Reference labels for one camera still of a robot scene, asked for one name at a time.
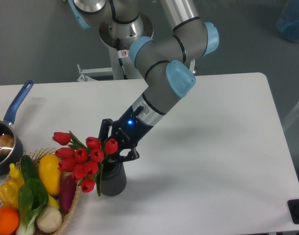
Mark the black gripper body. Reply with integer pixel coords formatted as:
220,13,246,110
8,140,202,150
110,106,153,150

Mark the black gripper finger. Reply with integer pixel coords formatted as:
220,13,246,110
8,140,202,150
113,147,140,163
98,118,114,140

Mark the red tulip bouquet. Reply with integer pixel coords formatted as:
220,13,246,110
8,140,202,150
52,132,118,195

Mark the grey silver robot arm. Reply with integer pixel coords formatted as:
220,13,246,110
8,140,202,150
69,0,219,163

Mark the dark grey ribbed vase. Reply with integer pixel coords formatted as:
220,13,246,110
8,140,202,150
100,160,127,196

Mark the purple eggplant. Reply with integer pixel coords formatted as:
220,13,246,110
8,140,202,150
59,175,77,213

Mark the yellow squash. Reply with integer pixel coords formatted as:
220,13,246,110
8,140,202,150
38,154,61,197

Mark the dark green cucumber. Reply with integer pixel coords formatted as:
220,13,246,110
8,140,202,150
20,155,40,182

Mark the green bok choy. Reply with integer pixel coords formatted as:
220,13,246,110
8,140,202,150
15,177,49,235

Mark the beige garlic bulb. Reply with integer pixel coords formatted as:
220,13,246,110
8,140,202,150
36,206,62,233

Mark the round brown bread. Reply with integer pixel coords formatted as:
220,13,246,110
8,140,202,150
0,134,14,155

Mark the yellow bell pepper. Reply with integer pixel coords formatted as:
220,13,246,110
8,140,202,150
0,180,21,209

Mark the orange fruit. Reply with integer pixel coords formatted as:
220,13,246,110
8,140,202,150
0,207,20,235

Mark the black device at table edge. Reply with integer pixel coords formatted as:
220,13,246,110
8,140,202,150
287,199,299,224

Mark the blue translucent container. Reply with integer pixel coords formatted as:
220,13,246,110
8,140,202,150
276,0,299,43

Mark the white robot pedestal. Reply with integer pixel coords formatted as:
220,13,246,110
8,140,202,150
77,48,142,82

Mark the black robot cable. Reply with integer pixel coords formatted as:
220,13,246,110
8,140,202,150
115,38,128,80

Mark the blue handled saucepan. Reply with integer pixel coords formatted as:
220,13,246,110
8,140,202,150
0,80,34,176

